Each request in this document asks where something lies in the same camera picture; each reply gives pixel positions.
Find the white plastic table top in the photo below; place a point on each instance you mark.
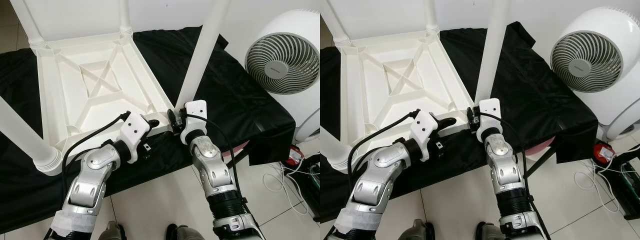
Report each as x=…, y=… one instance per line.
x=415, y=105
x=115, y=105

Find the white plastic table leg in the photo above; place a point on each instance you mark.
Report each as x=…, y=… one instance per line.
x=431, y=15
x=25, y=20
x=332, y=150
x=205, y=45
x=25, y=135
x=336, y=20
x=125, y=15
x=495, y=45

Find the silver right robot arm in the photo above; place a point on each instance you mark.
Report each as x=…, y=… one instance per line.
x=215, y=170
x=507, y=170

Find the black table cloth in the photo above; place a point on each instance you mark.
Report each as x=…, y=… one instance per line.
x=240, y=110
x=545, y=105

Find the grey robot left foot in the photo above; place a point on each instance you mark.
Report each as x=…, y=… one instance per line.
x=112, y=232
x=417, y=232

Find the grey robot foot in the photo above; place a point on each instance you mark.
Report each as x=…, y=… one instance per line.
x=182, y=234
x=492, y=234
x=112, y=232
x=417, y=232

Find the grey robot right foot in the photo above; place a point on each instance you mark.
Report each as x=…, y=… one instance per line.
x=182, y=234
x=492, y=234

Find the white floor fan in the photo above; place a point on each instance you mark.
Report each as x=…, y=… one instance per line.
x=585, y=65
x=280, y=65

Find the red object on floor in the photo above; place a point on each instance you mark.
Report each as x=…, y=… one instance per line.
x=604, y=152
x=295, y=155

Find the black storage crate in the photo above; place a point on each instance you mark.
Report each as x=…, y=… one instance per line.
x=310, y=185
x=627, y=190

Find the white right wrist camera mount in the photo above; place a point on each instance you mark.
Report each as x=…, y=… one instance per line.
x=490, y=112
x=192, y=115

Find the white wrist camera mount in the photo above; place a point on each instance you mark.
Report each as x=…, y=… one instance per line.
x=192, y=115
x=490, y=112
x=425, y=127
x=135, y=127

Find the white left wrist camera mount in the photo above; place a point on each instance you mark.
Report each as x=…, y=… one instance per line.
x=135, y=127
x=425, y=127

